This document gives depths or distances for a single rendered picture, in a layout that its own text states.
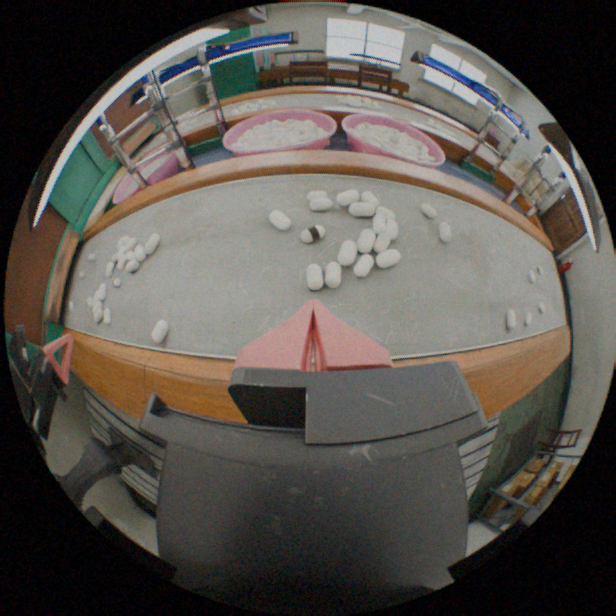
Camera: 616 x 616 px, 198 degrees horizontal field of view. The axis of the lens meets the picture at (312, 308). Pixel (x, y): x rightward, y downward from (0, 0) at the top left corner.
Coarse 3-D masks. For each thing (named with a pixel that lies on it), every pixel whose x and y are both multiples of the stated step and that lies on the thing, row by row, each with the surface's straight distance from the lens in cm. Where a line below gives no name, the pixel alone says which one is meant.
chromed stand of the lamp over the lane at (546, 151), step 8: (544, 152) 65; (536, 160) 65; (544, 160) 65; (536, 168) 65; (528, 176) 65; (544, 176) 70; (560, 176) 78; (520, 184) 66; (552, 184) 78; (560, 184) 79; (512, 192) 67; (520, 192) 68; (544, 192) 79; (552, 192) 78; (504, 200) 68; (512, 200) 69; (544, 200) 79; (536, 208) 79; (528, 216) 81
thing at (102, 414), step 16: (96, 400) 73; (96, 416) 78; (112, 416) 64; (128, 416) 55; (496, 416) 55; (96, 432) 85; (128, 432) 58; (144, 448) 57; (160, 448) 49; (464, 448) 49; (480, 448) 57; (160, 464) 53; (464, 464) 53; (480, 464) 60; (128, 480) 79; (144, 480) 67
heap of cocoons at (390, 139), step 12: (360, 132) 57; (372, 132) 59; (384, 132) 63; (396, 132) 66; (384, 144) 53; (396, 144) 56; (408, 144) 59; (420, 144) 64; (408, 156) 52; (420, 156) 56; (432, 156) 59
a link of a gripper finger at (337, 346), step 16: (320, 304) 11; (320, 320) 8; (336, 320) 9; (320, 336) 7; (336, 336) 7; (352, 336) 7; (320, 352) 7; (336, 352) 6; (352, 352) 6; (368, 352) 6; (384, 352) 6; (320, 368) 11; (336, 368) 6; (352, 368) 6; (368, 368) 6
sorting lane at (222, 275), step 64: (192, 192) 44; (256, 192) 36; (384, 192) 37; (192, 256) 33; (256, 256) 28; (320, 256) 27; (448, 256) 35; (512, 256) 55; (128, 320) 40; (192, 320) 29; (256, 320) 25; (384, 320) 26; (448, 320) 31
